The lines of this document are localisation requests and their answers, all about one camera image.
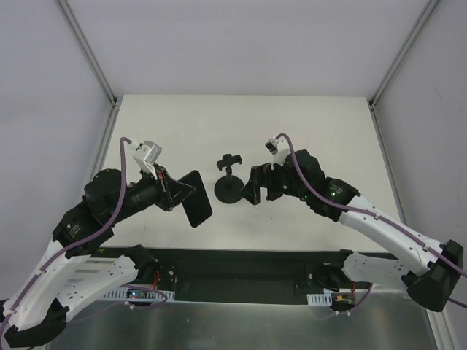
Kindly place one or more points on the black phone stand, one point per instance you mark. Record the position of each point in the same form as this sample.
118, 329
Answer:
228, 188

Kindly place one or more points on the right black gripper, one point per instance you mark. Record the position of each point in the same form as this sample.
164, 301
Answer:
268, 182

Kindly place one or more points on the left aluminium frame post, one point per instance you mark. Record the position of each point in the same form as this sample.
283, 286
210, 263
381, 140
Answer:
80, 38

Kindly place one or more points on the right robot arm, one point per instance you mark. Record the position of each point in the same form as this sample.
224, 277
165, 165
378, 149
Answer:
427, 269

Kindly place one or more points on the aluminium frame post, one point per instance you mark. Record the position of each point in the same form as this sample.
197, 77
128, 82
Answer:
80, 38
415, 32

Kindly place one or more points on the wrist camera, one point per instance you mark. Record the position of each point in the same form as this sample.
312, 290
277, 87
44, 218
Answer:
279, 148
145, 155

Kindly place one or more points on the black smartphone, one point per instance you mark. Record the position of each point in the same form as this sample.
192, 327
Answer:
197, 206

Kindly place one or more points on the right white cable duct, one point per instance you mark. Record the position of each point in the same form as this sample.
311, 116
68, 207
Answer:
328, 298

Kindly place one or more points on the white cable duct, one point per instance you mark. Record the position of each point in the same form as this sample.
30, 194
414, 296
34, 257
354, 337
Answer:
138, 295
328, 298

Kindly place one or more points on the right aluminium frame post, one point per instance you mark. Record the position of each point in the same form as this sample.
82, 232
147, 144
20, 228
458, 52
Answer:
415, 32

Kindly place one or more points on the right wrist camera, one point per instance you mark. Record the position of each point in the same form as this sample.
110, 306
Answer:
279, 148

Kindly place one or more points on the left white cable duct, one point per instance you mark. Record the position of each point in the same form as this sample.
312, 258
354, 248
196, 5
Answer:
138, 295

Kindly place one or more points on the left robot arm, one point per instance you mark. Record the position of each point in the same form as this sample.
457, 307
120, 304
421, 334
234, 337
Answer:
49, 300

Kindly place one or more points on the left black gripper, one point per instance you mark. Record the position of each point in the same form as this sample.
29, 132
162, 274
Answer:
164, 190

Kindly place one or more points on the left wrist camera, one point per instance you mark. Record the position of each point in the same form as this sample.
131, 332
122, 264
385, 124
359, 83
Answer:
145, 155

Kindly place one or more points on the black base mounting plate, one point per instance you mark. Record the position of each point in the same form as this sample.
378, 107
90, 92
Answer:
234, 276

